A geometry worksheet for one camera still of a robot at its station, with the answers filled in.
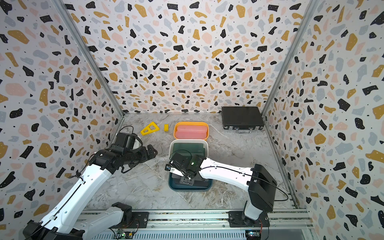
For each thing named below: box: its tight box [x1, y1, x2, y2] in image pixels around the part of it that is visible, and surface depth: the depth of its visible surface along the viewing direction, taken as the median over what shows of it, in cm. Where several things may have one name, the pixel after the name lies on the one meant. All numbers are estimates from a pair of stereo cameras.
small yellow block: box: [163, 124, 169, 132], surface depth 115 cm
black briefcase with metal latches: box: [221, 106, 265, 134], surface depth 116 cm
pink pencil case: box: [175, 125, 208, 140], surface depth 108 cm
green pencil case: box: [172, 142, 207, 158], surface depth 100 cm
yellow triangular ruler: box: [140, 121, 160, 136], surface depth 114 cm
